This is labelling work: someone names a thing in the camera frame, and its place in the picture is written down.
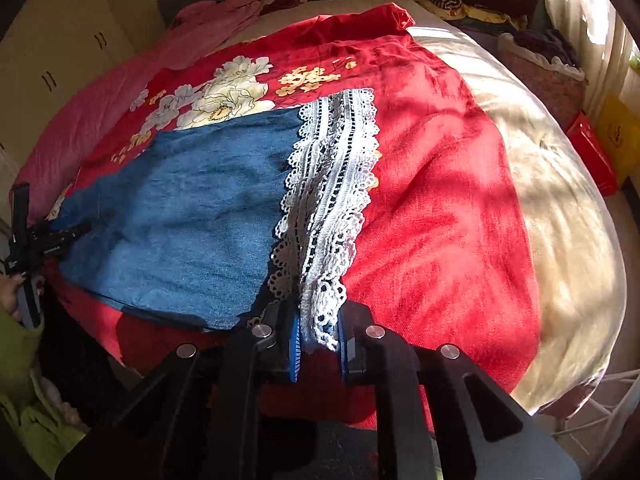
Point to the red floral blanket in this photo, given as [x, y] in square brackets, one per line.
[440, 200]

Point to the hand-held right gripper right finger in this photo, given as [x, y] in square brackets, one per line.
[344, 347]

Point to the cream wardrobe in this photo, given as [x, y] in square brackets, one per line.
[60, 55]

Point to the pink blanket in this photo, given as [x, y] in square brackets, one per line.
[100, 105]

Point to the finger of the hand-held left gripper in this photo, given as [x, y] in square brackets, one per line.
[62, 240]

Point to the pale curtain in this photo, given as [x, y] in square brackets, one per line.
[585, 15]

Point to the person's left hand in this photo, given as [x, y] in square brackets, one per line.
[11, 292]

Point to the red box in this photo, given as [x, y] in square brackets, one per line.
[592, 155]

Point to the yellow bag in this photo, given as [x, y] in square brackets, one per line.
[620, 130]

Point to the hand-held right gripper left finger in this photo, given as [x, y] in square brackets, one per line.
[294, 346]

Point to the dark purple garment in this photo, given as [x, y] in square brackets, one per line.
[545, 45]

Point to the blue denim pants lace trim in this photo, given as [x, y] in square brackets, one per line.
[190, 220]

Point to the dark red pillow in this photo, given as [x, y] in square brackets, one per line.
[282, 5]

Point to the person's left forearm green sleeve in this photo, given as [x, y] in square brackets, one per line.
[20, 360]

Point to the brown lace-edged storage box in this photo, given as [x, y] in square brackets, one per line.
[545, 95]

